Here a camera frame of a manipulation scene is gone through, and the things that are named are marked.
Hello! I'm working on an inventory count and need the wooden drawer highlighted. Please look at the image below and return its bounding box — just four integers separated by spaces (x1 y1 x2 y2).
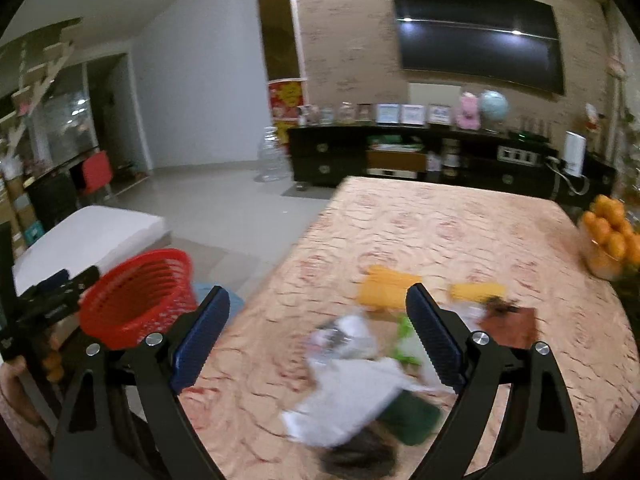
367 150 428 178

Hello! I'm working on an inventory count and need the white paper sheet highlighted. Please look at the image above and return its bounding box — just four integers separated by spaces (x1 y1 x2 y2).
282 357 436 448

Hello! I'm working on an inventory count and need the clear plastic wrapper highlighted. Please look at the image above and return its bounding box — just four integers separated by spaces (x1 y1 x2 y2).
307 312 378 361

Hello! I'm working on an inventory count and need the white power strip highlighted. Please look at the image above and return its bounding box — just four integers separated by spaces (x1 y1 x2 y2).
497 146 545 166

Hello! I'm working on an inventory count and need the light green packet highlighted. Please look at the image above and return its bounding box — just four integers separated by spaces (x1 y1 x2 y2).
392 312 426 366

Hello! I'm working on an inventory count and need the dark green packet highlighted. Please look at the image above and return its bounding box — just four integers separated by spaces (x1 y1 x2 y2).
380 390 443 446

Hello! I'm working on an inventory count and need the brown packet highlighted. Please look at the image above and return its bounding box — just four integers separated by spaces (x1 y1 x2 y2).
477 297 538 351

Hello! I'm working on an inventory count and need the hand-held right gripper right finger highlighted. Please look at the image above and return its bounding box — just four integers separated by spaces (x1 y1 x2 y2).
405 282 586 480

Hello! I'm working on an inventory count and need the green and white box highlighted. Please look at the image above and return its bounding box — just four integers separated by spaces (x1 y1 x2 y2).
367 142 423 153

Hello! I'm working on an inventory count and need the large yellow sponge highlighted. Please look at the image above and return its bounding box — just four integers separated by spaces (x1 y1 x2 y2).
359 266 421 311

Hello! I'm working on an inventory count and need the black wall television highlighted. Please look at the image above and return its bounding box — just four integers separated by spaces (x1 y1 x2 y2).
389 0 566 96

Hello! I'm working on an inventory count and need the glass fruit bowl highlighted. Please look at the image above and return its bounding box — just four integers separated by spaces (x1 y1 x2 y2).
580 225 631 281

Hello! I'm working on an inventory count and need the dark wrapper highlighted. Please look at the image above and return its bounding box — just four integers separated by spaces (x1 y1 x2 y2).
320 430 401 476

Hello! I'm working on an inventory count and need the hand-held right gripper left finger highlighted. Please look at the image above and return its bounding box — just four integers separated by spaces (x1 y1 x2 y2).
50 285 231 480

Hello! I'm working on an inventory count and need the white cushioned bench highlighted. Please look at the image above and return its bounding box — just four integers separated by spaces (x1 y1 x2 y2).
12 205 168 296

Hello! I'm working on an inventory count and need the light blue globe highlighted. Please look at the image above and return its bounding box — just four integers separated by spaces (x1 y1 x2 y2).
477 89 510 131

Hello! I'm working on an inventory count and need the small yellow sponge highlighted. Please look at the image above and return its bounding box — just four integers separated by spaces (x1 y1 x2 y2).
450 282 506 306

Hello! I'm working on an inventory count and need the pile of oranges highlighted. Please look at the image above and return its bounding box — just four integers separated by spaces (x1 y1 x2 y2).
580 195 640 261

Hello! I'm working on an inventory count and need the red and yellow wall poster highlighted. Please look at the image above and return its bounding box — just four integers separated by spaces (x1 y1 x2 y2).
268 77 307 133

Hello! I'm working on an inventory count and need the white upright appliance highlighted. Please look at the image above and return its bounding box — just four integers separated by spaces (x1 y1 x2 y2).
564 131 587 178

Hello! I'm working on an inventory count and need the white cable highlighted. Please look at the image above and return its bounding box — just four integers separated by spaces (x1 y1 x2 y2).
547 157 591 196

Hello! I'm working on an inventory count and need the black router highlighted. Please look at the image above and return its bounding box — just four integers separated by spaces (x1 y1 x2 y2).
507 120 551 142

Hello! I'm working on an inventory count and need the white board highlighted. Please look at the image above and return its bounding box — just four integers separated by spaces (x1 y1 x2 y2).
409 82 461 111

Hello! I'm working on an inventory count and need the white wall shelf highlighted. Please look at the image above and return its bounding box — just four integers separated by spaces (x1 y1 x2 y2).
0 20 81 126

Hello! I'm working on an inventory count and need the red chair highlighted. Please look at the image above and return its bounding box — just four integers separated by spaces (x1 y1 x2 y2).
80 151 113 196

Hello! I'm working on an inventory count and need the black chair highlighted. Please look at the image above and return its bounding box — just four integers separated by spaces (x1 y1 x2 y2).
25 172 81 231

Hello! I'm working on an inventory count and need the large clear water bottle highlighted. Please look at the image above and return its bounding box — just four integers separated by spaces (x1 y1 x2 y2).
255 126 291 183

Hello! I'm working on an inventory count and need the black television cabinet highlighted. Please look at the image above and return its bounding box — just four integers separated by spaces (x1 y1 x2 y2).
287 122 616 206

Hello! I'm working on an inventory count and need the red plastic mesh basket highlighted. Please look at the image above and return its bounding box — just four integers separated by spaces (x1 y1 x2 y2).
79 248 198 351

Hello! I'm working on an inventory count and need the person's left hand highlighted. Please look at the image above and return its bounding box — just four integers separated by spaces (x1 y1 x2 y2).
0 357 43 428

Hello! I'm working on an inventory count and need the rose print tablecloth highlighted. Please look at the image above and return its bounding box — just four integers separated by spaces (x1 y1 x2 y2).
180 175 631 480

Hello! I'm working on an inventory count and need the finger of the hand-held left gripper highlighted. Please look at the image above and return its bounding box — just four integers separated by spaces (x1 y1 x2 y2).
32 266 101 301
17 292 83 323

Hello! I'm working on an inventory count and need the pink plush toy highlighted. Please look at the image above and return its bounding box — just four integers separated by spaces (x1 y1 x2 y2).
454 91 482 130

